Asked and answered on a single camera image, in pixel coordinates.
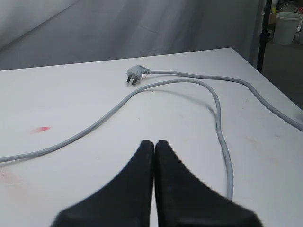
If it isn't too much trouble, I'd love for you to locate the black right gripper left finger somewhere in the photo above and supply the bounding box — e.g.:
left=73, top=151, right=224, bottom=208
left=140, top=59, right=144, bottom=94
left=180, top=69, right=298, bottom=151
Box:
left=52, top=140, right=154, bottom=227

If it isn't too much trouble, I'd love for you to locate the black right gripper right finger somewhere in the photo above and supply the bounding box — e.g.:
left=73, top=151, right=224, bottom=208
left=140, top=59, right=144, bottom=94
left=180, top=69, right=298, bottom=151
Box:
left=154, top=140, right=263, bottom=227

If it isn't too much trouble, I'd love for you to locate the white five-socket power strip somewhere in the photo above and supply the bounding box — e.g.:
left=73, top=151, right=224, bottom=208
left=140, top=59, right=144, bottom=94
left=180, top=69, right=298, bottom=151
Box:
left=0, top=65, right=303, bottom=199

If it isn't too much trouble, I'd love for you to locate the black stand pole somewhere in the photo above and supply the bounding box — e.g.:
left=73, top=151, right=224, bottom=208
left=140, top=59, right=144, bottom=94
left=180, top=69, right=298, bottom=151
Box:
left=256, top=0, right=272, bottom=73

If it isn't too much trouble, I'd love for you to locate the white backdrop cloth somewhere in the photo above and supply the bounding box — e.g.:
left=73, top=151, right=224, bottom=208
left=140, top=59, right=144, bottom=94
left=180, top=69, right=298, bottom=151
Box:
left=0, top=0, right=265, bottom=70

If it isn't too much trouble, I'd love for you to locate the white plastic bucket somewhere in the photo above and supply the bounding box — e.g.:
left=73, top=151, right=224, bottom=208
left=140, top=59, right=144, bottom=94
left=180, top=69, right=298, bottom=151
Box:
left=273, top=12, right=303, bottom=45

